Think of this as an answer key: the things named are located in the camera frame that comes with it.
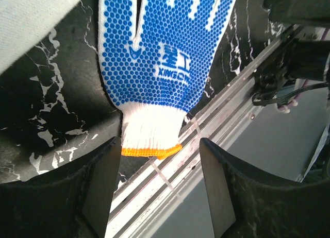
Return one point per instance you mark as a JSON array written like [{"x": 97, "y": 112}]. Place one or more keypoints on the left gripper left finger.
[{"x": 73, "y": 200}]

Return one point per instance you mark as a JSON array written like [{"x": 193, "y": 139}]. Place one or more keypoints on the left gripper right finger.
[{"x": 245, "y": 201}]

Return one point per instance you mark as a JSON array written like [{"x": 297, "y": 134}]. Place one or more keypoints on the blue dotted white glove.
[{"x": 155, "y": 57}]

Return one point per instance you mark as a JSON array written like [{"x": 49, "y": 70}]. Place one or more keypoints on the plain white knit glove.
[{"x": 26, "y": 22}]

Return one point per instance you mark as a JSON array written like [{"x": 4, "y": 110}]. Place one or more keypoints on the front aluminium rail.
[{"x": 140, "y": 206}]

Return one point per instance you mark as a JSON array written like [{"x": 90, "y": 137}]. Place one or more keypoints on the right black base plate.
[{"x": 295, "y": 67}]

